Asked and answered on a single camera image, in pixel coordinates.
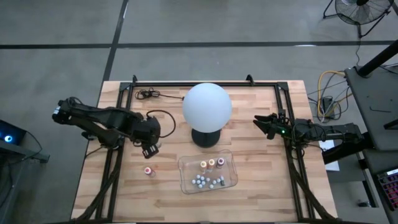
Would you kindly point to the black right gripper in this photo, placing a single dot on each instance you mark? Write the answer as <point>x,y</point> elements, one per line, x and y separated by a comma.
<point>284,129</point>

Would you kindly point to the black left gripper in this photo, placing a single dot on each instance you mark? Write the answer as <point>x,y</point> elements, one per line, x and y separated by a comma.
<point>144,130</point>

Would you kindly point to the clear plastic bin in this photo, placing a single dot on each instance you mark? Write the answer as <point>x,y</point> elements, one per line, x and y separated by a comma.
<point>186,168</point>

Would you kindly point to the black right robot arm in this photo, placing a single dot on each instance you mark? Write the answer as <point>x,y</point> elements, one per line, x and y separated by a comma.
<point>335,135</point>

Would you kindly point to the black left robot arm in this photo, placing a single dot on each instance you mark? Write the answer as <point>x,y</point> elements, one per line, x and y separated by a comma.
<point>93,116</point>

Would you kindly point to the large pink food coloring bottle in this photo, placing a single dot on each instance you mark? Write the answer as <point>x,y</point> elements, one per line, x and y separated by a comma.
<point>148,171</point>

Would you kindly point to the black power strip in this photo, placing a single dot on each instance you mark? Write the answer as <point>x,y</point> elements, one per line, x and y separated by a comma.
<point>328,105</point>

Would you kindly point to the white globe table lamp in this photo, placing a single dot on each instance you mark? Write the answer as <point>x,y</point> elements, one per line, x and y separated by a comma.
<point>206,107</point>

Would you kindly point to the white paper sheet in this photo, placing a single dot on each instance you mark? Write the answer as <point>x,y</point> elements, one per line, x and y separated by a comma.
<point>331,161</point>

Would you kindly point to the black desk support beam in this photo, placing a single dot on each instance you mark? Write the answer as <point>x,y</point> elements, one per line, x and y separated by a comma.
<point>345,152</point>

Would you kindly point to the grey desk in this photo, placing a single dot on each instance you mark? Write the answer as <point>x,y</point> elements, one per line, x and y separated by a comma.
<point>373,102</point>

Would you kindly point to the grey side table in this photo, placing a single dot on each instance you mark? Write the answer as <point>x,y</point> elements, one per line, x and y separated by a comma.
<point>373,163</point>

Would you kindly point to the black hex key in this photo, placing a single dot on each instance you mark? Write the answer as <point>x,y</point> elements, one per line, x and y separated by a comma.
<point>380,110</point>

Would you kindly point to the small black floor object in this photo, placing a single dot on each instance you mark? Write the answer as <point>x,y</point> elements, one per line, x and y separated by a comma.
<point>363,204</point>

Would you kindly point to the black diagonal pole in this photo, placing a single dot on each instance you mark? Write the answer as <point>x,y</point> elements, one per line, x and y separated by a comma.
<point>377,59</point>

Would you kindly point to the black computer with blue light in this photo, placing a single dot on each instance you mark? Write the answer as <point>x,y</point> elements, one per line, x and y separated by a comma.
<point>12,133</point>

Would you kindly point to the backlit keyboard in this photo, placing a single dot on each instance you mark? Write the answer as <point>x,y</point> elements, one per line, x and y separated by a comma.
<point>390,189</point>

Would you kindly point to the dark grey equipment cart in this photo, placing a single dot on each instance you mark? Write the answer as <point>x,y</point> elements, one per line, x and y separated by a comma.
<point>18,186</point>

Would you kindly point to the black floor fan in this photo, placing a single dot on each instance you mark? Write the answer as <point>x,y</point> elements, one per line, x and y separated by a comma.
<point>362,12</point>

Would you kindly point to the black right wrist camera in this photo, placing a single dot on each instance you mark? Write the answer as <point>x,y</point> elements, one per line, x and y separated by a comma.
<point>282,114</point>

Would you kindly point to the black aluminium table frame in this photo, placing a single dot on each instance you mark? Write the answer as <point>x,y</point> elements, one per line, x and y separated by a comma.
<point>248,84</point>

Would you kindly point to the black frame clamp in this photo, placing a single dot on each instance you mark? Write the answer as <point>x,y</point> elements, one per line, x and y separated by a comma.
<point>134,79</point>
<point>249,79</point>

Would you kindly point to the black desk bracket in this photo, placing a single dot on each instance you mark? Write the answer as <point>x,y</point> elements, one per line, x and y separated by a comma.
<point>391,124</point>

